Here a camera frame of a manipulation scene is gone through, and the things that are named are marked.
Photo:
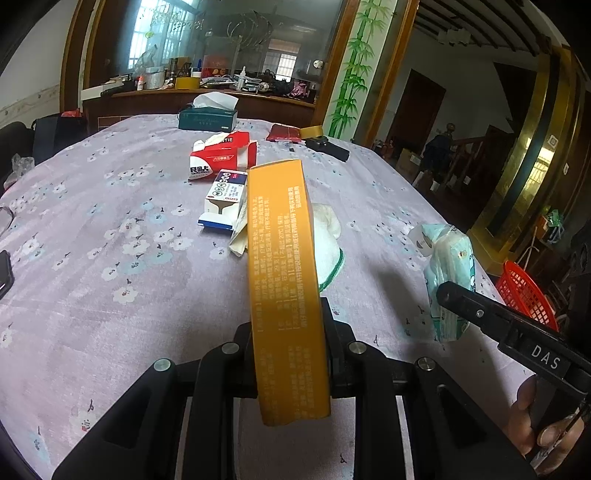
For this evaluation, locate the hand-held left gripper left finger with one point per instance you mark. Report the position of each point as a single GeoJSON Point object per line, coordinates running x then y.
{"type": "Point", "coordinates": [242, 364]}

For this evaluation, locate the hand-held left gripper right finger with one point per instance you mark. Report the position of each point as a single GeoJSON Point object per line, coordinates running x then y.
{"type": "Point", "coordinates": [339, 364]}

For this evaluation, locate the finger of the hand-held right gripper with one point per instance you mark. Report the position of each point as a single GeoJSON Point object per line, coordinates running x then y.
{"type": "Point", "coordinates": [475, 311]}

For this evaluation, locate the red plastic basket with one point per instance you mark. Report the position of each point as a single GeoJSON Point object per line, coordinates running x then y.
{"type": "Point", "coordinates": [526, 295]}

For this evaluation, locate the pale green tissue pack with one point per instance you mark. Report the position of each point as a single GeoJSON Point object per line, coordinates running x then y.
{"type": "Point", "coordinates": [450, 263]}

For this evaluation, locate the orange cardboard box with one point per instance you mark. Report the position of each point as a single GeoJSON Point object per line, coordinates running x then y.
{"type": "Point", "coordinates": [281, 277]}

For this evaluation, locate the white cloth green edge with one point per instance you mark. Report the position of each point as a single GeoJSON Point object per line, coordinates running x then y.
{"type": "Point", "coordinates": [328, 240]}

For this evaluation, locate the cream paper packet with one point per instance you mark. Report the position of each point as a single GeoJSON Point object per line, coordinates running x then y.
{"type": "Point", "coordinates": [240, 235]}

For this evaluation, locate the small blue white box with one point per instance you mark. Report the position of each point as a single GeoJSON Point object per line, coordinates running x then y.
{"type": "Point", "coordinates": [226, 194]}

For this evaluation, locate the red white box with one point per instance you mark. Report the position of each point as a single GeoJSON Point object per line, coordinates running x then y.
{"type": "Point", "coordinates": [217, 157]}

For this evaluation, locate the person's right hand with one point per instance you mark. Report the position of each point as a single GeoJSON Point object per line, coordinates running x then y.
{"type": "Point", "coordinates": [519, 415]}

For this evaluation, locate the wooden staircase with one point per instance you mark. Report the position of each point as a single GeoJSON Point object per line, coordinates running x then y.
{"type": "Point", "coordinates": [480, 154]}

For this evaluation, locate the dark jacket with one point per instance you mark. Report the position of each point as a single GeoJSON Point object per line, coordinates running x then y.
{"type": "Point", "coordinates": [438, 152]}

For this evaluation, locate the gold pillar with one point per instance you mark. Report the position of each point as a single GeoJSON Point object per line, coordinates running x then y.
{"type": "Point", "coordinates": [535, 152]}

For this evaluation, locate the dark wooden door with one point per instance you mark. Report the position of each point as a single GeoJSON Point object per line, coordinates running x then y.
{"type": "Point", "coordinates": [415, 110]}

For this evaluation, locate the black pouch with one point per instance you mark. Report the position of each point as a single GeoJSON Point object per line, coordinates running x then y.
{"type": "Point", "coordinates": [328, 148]}

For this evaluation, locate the brown tape roll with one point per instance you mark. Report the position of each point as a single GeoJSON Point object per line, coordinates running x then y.
{"type": "Point", "coordinates": [311, 131]}

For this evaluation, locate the flat dark red packet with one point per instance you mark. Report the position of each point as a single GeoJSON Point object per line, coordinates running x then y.
{"type": "Point", "coordinates": [282, 133]}

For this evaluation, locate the teal tissue box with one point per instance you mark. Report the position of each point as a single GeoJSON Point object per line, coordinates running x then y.
{"type": "Point", "coordinates": [207, 119]}

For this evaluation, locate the black smartphone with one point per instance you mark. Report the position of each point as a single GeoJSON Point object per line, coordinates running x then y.
{"type": "Point", "coordinates": [4, 274]}

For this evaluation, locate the bamboo painted panel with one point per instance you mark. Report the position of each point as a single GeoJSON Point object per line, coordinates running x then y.
{"type": "Point", "coordinates": [355, 69]}

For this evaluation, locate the wooden counter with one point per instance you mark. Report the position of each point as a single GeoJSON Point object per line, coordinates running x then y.
{"type": "Point", "coordinates": [152, 104]}

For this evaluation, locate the eyeglasses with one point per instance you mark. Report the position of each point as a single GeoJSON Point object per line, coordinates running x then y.
{"type": "Point", "coordinates": [5, 217]}

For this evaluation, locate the white spray bottle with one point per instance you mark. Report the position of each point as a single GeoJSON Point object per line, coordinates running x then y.
{"type": "Point", "coordinates": [240, 79]}

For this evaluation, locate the dark blue bag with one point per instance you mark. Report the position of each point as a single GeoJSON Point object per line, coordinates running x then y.
{"type": "Point", "coordinates": [57, 136]}

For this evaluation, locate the clear plastic bag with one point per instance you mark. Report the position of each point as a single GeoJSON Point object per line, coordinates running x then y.
{"type": "Point", "coordinates": [22, 165]}

